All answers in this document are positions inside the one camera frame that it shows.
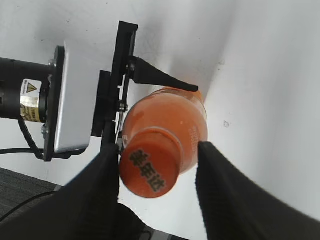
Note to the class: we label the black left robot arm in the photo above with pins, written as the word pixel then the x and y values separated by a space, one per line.
pixel 24 89

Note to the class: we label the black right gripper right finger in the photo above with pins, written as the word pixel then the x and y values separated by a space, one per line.
pixel 235 208

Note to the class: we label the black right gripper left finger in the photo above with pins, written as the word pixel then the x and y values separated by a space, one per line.
pixel 87 208

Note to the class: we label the orange soda plastic bottle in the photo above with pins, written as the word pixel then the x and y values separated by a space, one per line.
pixel 179 112

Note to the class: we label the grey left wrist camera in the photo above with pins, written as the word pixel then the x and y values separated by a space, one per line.
pixel 71 100

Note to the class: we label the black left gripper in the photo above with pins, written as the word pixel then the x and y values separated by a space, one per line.
pixel 113 87

